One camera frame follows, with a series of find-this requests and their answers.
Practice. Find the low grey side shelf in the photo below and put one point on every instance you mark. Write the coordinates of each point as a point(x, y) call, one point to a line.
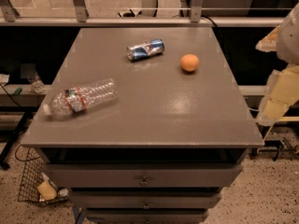
point(20, 94)

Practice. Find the top drawer knob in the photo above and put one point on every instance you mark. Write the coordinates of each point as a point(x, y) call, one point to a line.
point(144, 182)

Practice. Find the small bottle on shelf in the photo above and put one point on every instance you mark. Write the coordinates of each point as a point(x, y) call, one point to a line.
point(37, 84)

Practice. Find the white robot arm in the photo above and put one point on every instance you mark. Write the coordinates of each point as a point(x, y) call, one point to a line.
point(288, 38)

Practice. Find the black wire basket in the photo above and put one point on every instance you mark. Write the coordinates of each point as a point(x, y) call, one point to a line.
point(31, 178)

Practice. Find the metal railing frame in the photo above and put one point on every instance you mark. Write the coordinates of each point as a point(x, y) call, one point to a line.
point(145, 13)

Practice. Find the orange fruit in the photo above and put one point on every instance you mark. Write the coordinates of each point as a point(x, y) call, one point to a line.
point(189, 62)

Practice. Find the drawer knob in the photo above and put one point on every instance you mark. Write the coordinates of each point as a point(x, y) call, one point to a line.
point(144, 182)
point(146, 206)

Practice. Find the middle drawer knob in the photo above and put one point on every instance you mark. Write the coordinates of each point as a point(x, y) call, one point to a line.
point(146, 206)

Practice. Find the crushed blue silver can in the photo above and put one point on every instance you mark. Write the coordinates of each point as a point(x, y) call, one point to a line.
point(145, 50)

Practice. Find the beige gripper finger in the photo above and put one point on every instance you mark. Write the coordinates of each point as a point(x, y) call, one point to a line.
point(269, 42)
point(281, 92)

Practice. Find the clear plastic water bottle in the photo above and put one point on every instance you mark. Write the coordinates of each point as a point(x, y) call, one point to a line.
point(80, 98)

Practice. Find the grey drawer cabinet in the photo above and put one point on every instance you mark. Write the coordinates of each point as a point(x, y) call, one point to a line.
point(186, 132)

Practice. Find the yellow sponge in basket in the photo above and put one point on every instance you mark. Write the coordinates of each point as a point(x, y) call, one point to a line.
point(47, 191)

